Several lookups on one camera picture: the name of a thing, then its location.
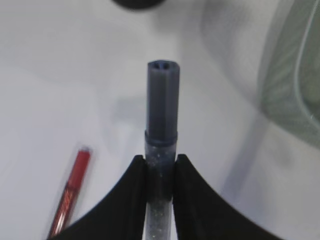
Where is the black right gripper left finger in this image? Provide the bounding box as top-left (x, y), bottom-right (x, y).
top-left (52, 155), bottom-right (147, 240)

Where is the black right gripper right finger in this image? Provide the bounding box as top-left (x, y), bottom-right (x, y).
top-left (173, 154), bottom-right (277, 240)

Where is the red glitter pen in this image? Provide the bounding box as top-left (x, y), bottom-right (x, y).
top-left (47, 146), bottom-right (92, 239)

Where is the silver glitter pen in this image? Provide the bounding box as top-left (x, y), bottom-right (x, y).
top-left (144, 60), bottom-right (180, 240)

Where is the green plastic woven basket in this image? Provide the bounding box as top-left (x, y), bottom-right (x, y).
top-left (261, 0), bottom-right (320, 148)

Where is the black mesh pen holder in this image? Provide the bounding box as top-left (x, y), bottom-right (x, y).
top-left (113, 0), bottom-right (164, 10)

